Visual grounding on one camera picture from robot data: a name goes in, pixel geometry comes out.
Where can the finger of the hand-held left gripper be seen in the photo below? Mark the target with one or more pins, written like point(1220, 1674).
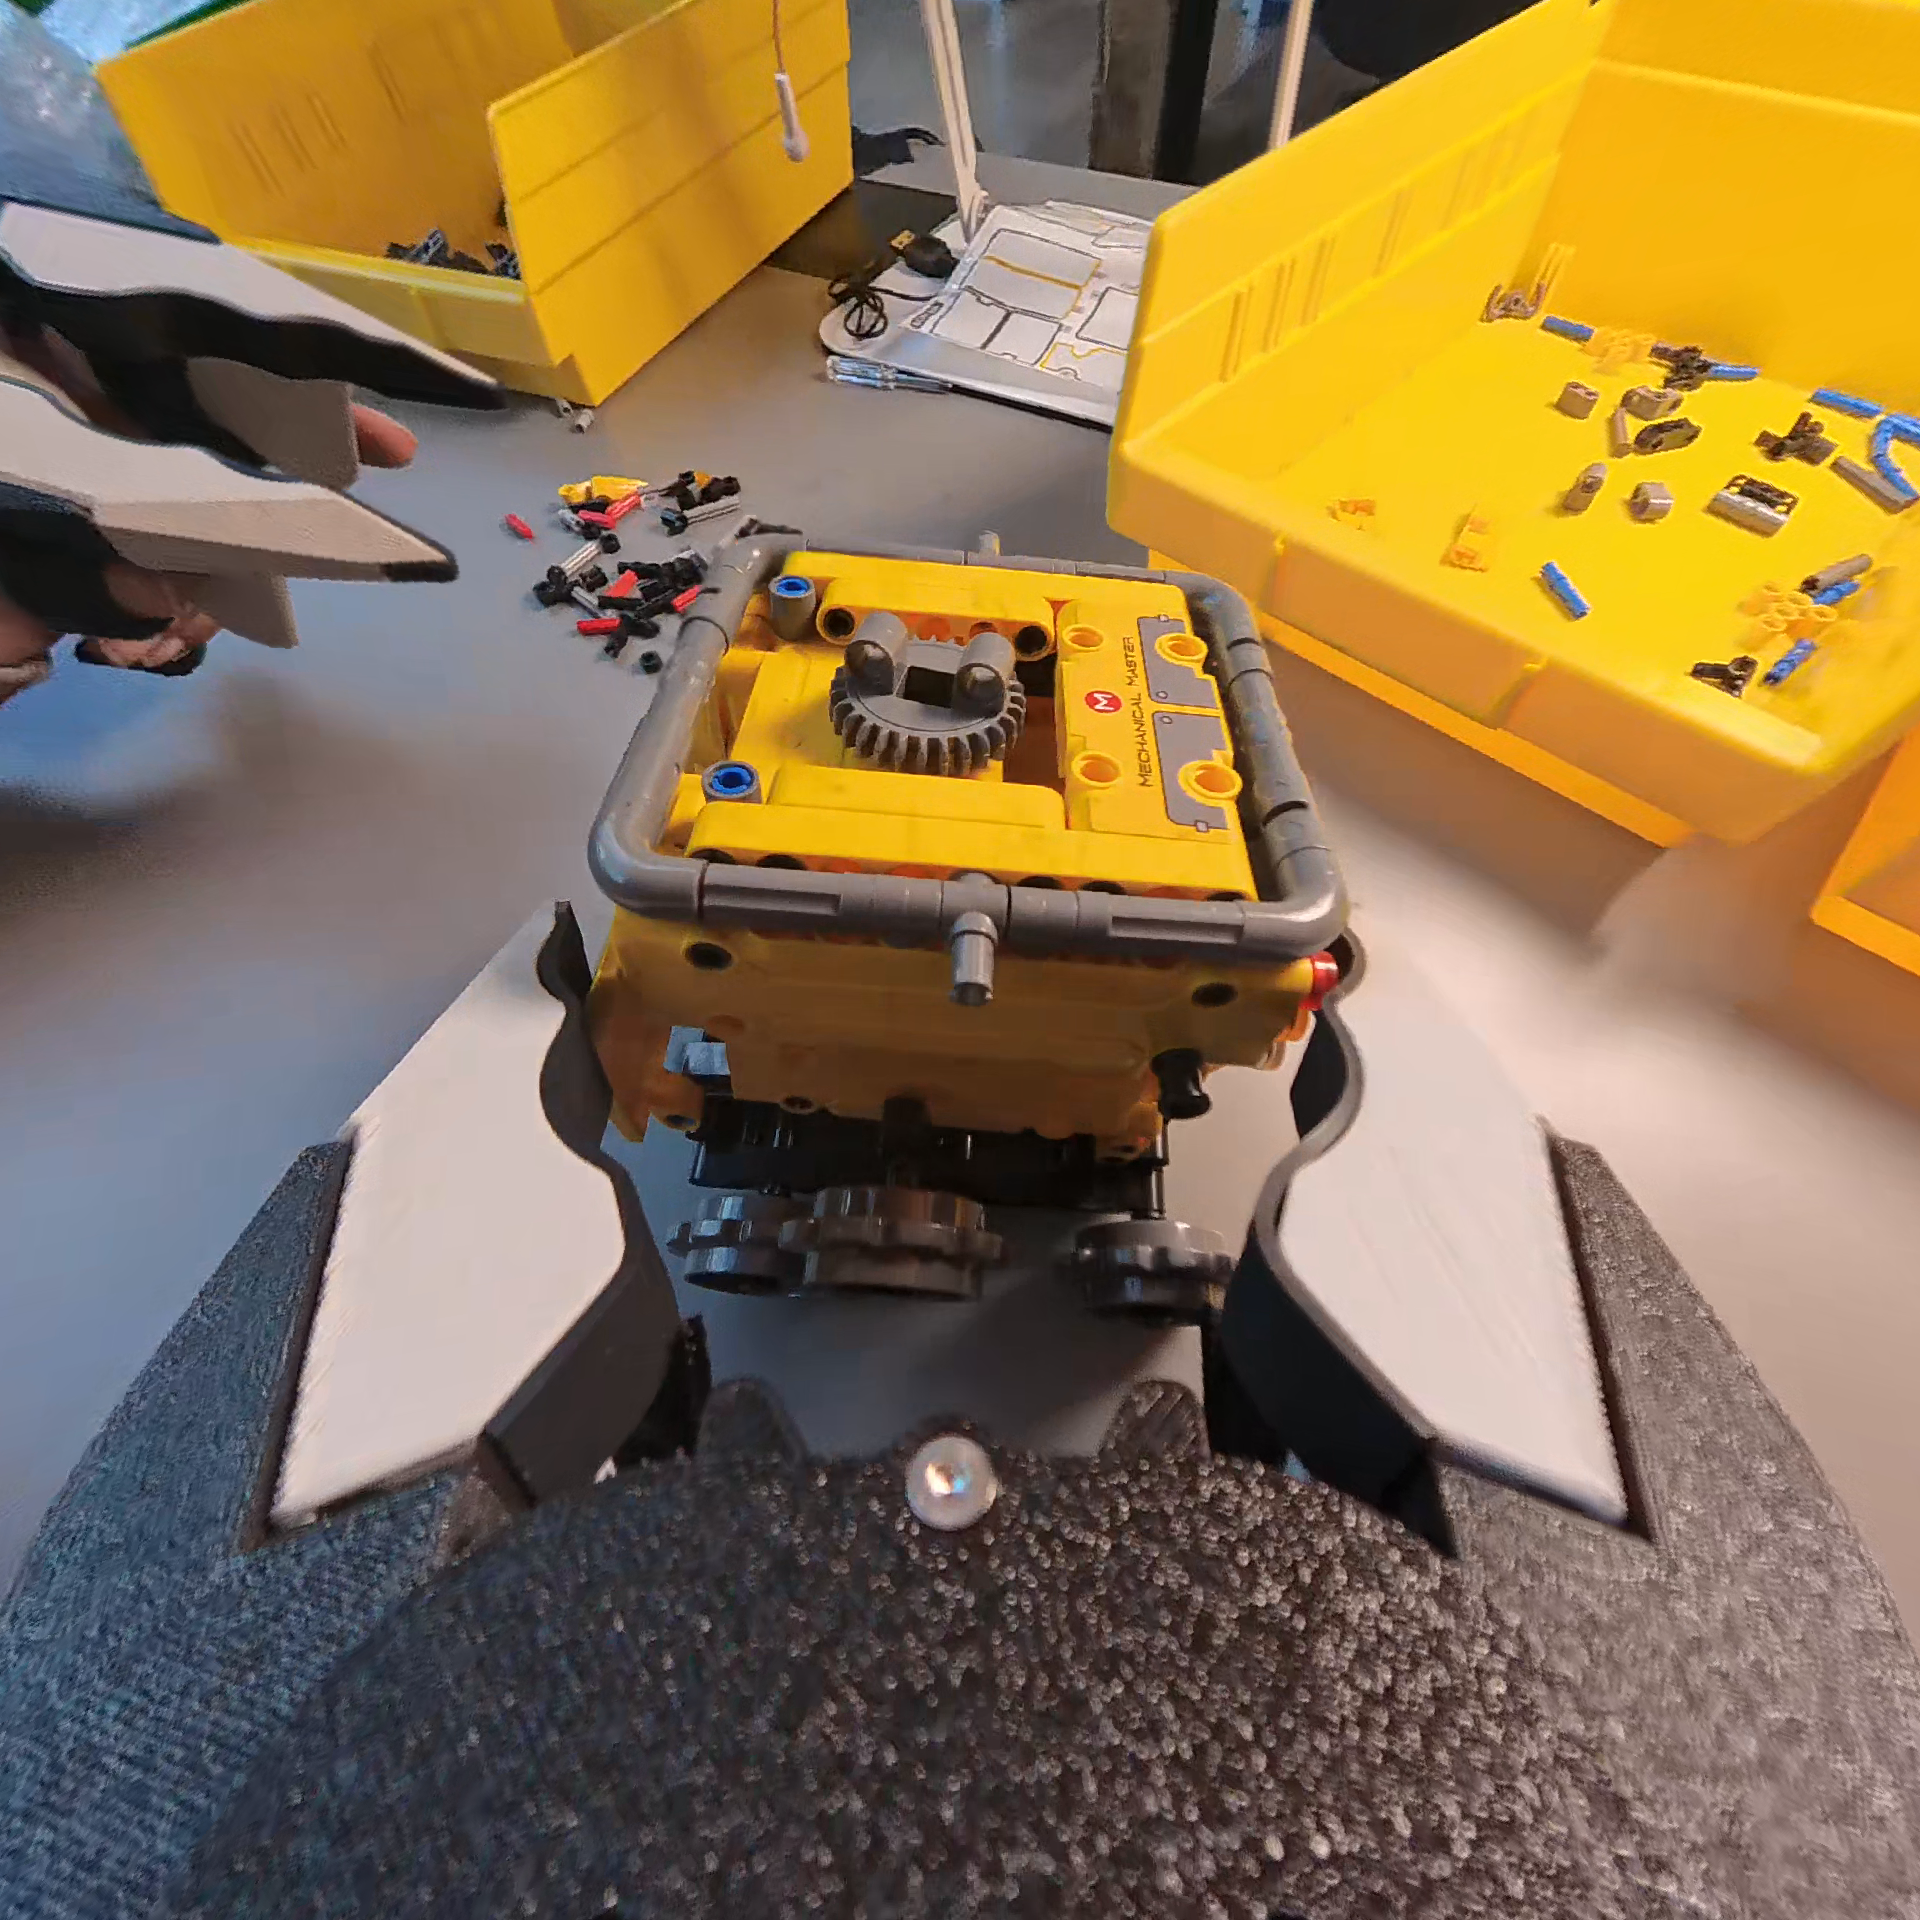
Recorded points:
point(225, 510)
point(225, 284)

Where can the pile of grey track links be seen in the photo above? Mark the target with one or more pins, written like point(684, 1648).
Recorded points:
point(450, 255)

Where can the pile of small toy pins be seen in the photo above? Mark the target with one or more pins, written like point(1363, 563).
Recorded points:
point(644, 579)

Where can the grey desk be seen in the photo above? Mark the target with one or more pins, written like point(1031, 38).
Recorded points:
point(225, 902)

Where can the black flat pad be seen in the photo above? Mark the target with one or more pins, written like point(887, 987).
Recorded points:
point(861, 188)

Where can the yellow plastic bin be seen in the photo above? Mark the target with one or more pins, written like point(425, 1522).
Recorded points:
point(644, 196)

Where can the sticker sheet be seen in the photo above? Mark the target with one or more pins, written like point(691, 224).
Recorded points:
point(1036, 300)

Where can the yellow toy robot vehicle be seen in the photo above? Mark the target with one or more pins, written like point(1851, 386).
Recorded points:
point(975, 839)

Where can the yellow divided parts bin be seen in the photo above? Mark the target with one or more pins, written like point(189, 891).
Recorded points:
point(1348, 495)

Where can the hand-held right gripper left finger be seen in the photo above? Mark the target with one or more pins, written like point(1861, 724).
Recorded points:
point(465, 1277)

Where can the small blue toy pieces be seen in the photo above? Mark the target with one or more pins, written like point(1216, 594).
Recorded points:
point(1568, 588)

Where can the white book stand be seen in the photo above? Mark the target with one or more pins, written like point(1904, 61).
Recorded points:
point(960, 346)

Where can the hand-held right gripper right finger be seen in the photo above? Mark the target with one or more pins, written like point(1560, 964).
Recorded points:
point(1440, 1277)

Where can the person's left hand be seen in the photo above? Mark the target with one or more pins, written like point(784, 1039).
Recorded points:
point(381, 437)

